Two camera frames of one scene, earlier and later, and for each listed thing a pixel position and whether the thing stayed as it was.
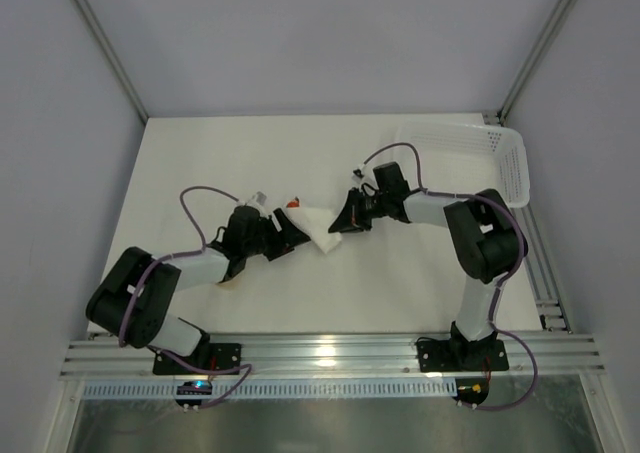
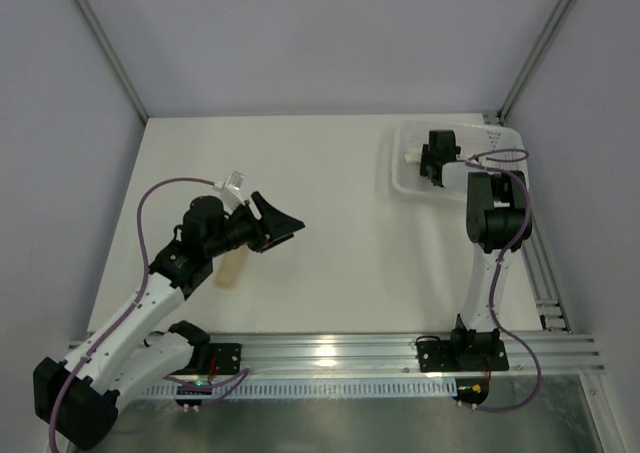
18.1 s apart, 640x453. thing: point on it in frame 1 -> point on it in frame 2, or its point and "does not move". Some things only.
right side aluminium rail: x=552 y=317 does not move
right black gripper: x=361 y=207 -> x=431 y=160
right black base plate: x=443 y=355 does not move
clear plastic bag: x=317 y=223 -> x=412 y=157
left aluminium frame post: x=92 y=21 does not move
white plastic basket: x=459 y=159 does not move
